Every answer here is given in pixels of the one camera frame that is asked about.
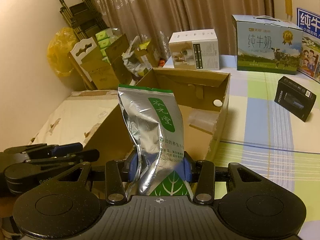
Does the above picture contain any brown cardboard box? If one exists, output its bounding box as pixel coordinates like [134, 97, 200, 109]
[84, 68, 231, 163]

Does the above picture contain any silver foil pouch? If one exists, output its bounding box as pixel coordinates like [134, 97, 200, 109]
[118, 85, 193, 197]

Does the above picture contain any crumpled packaging pile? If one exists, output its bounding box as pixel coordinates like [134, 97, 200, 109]
[122, 36, 161, 79]

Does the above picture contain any green tissue pack stack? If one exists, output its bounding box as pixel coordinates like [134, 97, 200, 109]
[95, 28, 122, 63]

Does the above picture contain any brown window curtain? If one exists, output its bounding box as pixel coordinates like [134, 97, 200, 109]
[92, 0, 274, 59]

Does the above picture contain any yellow plastic bag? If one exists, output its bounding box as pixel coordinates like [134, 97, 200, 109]
[47, 27, 79, 77]

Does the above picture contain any white product box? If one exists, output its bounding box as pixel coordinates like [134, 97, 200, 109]
[169, 29, 220, 70]

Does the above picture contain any checked bed sheet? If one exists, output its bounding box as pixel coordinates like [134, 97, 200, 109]
[214, 55, 319, 239]

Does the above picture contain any blue cartoon milk carton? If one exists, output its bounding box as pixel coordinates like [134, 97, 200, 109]
[297, 8, 320, 82]

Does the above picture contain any open brown gift box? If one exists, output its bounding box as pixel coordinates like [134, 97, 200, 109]
[71, 34, 132, 90]

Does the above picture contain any black Flyco shaver box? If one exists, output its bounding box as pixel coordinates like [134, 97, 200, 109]
[274, 76, 317, 122]

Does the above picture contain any clear plastic cup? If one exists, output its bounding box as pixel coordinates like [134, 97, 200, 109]
[188, 109, 219, 133]

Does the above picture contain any black folding rack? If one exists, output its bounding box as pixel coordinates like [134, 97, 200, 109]
[59, 0, 108, 41]

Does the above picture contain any green blue milk carton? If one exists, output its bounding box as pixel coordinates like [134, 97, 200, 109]
[232, 15, 303, 75]

